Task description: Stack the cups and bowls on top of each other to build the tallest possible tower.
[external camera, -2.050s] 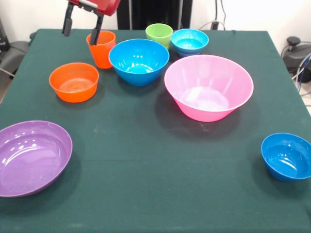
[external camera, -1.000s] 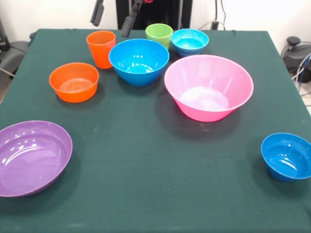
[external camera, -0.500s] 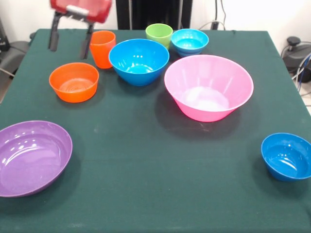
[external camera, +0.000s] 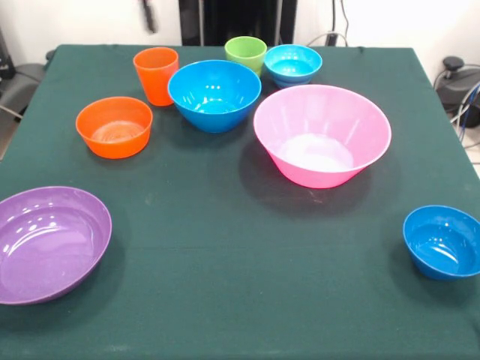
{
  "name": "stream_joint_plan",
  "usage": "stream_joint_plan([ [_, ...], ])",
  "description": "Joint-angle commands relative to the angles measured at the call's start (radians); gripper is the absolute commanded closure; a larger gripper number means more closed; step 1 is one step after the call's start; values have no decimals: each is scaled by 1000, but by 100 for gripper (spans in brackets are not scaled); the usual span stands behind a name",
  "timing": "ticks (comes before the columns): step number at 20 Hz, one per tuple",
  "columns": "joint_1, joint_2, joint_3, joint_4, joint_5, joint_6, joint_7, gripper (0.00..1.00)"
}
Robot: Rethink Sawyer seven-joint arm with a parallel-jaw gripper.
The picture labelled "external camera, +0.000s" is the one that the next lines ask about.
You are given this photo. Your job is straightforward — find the orange plastic bowl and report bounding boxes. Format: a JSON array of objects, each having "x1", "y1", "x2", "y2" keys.
[{"x1": 75, "y1": 96, "x2": 154, "y2": 160}]

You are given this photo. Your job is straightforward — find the orange plastic cup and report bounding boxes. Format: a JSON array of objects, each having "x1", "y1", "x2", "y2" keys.
[{"x1": 133, "y1": 46, "x2": 179, "y2": 107}]

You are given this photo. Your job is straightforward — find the grey office chair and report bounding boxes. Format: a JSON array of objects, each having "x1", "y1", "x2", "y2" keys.
[{"x1": 0, "y1": 25, "x2": 56, "y2": 121}]

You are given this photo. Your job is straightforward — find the green plastic cup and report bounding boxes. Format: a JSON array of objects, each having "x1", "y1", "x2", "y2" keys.
[{"x1": 224, "y1": 35, "x2": 268, "y2": 78}]

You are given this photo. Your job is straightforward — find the large purple plastic bowl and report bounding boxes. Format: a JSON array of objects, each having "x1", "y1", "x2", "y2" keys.
[{"x1": 0, "y1": 186, "x2": 113, "y2": 305}]

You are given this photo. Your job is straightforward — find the small cyan ribbed bowl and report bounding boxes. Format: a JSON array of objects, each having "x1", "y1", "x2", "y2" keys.
[{"x1": 264, "y1": 43, "x2": 323, "y2": 88}]

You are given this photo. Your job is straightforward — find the large pink plastic bowl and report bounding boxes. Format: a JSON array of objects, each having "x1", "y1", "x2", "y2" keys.
[{"x1": 253, "y1": 84, "x2": 393, "y2": 189}]

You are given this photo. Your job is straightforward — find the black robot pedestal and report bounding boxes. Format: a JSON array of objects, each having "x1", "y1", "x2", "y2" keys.
[{"x1": 178, "y1": 0, "x2": 298, "y2": 47}]

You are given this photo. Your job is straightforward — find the large light blue bowl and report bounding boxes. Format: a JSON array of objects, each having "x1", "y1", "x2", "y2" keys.
[{"x1": 167, "y1": 59, "x2": 263, "y2": 134}]

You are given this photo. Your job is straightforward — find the dark green tablecloth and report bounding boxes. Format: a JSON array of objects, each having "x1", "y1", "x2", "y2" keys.
[{"x1": 0, "y1": 43, "x2": 480, "y2": 360}]

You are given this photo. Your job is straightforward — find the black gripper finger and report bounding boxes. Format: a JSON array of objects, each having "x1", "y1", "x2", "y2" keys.
[{"x1": 139, "y1": 0, "x2": 159, "y2": 35}]

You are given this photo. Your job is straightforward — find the small dark blue bowl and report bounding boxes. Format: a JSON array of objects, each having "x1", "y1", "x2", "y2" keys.
[{"x1": 403, "y1": 205, "x2": 480, "y2": 281}]

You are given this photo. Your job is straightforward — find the black power cable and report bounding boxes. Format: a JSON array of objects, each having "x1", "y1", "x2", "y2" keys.
[{"x1": 325, "y1": 0, "x2": 350, "y2": 47}]

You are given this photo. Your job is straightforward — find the blue cable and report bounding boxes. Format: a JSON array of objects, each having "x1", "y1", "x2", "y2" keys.
[{"x1": 449, "y1": 82, "x2": 480, "y2": 151}]

